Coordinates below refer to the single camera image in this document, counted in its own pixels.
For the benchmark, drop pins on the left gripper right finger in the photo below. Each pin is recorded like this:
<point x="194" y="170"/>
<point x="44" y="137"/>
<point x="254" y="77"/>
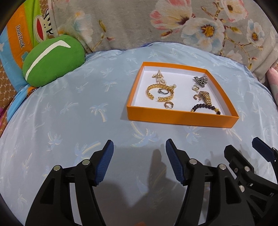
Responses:
<point x="226" y="205"/>

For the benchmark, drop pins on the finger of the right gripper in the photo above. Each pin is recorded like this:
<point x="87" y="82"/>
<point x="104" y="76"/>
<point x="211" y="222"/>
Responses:
<point x="268" y="153"/>
<point x="238" y="163"/>

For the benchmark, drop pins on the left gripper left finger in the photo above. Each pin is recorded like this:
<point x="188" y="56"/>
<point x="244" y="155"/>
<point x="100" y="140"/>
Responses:
<point x="52" y="204"/>

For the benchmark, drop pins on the gold watch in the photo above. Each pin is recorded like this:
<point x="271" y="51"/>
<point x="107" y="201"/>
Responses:
<point x="206" y="97"/>

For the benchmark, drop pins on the small gold hoop earring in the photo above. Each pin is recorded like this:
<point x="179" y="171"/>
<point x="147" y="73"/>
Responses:
<point x="197" y="97"/>

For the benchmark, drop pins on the silver blue-dial watch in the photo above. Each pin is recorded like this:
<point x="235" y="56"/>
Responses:
<point x="201" y="81"/>

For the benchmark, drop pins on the gold chain bangle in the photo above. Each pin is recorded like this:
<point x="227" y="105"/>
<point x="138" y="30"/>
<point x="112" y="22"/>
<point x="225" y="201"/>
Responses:
<point x="165" y="90"/>

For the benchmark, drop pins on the pearl hair clip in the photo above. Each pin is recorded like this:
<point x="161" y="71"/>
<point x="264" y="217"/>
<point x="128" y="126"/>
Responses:
<point x="159" y="78"/>

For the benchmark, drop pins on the pink white plush pillow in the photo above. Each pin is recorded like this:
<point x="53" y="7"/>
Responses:
<point x="272" y="77"/>

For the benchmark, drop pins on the orange shallow box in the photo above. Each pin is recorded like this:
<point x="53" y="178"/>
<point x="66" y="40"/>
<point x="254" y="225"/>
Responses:
<point x="186" y="110"/>

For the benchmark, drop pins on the light blue palm bedsheet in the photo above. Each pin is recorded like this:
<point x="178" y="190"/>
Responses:
<point x="69" y="119"/>

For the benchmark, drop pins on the grey floral blanket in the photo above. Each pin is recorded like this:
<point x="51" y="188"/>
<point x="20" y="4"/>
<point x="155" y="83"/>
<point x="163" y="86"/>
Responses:
<point x="238" y="30"/>

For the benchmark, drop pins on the green plush cushion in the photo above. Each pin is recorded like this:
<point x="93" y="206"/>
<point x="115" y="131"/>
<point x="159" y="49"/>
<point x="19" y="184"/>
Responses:
<point x="52" y="59"/>

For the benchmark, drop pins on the colourful cartoon monkey sheet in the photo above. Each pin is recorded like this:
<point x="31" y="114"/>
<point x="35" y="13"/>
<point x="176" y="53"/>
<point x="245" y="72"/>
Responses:
<point x="28" y="26"/>

